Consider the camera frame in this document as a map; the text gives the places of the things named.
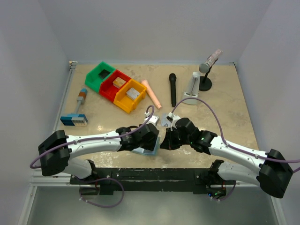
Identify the black microphone stand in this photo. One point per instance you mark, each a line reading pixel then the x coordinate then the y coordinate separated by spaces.
pixel 205 82

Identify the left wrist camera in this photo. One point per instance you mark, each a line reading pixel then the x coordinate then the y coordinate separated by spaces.
pixel 154 119

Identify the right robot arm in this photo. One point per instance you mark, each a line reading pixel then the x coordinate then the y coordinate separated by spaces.
pixel 268 170

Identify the glitter microphone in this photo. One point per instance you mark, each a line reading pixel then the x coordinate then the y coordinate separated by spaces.
pixel 209 61

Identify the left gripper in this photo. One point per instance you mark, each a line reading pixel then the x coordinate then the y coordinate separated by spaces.
pixel 151 145

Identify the sage green card holder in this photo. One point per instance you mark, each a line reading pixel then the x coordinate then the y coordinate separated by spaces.
pixel 147 147

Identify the red plastic bin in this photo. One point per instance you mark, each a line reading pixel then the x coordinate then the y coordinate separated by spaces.
pixel 108 89

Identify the green plastic bin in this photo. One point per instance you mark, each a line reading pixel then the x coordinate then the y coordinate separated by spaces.
pixel 97 75

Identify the black microphone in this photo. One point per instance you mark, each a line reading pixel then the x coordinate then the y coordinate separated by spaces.
pixel 172 80

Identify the block in red bin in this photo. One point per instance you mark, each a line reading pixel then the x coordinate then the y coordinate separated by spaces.
pixel 119 82

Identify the pink microphone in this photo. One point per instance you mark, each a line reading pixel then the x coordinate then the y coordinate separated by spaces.
pixel 151 94

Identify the toy block hammer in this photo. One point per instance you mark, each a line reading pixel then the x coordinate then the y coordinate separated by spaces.
pixel 75 118

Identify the grey metronome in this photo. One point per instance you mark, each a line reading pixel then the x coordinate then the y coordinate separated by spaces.
pixel 192 90

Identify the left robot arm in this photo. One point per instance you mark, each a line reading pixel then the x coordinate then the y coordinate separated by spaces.
pixel 65 158

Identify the aluminium frame rail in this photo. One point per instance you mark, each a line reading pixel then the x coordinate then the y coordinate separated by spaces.
pixel 33 185

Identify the block in yellow bin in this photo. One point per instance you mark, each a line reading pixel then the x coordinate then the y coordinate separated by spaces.
pixel 132 94

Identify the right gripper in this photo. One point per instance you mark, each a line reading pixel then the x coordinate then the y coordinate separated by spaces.
pixel 167 144

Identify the white credit card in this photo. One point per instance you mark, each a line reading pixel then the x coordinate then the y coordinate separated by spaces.
pixel 164 121

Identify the yellow plastic bin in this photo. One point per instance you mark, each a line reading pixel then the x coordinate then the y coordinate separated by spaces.
pixel 124 102

